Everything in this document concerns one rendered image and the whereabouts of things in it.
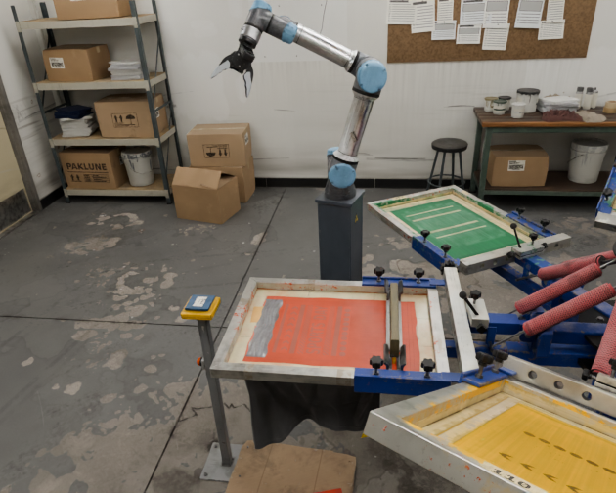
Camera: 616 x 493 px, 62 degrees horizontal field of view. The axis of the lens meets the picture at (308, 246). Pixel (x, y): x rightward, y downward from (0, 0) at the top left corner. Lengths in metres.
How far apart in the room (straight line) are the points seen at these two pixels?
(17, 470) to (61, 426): 0.30
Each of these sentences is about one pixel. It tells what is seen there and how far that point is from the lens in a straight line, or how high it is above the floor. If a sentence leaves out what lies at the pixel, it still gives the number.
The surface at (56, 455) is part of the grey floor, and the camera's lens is 3.15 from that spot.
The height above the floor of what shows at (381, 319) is 0.96.
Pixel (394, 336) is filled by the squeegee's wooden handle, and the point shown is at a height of 1.06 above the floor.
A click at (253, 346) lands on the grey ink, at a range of 1.90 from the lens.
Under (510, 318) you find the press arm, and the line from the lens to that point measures 1.96.
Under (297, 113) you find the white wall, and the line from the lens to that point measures 5.58.
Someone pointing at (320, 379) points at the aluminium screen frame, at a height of 0.98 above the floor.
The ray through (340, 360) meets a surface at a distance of 1.83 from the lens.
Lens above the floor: 2.15
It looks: 28 degrees down
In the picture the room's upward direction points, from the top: 3 degrees counter-clockwise
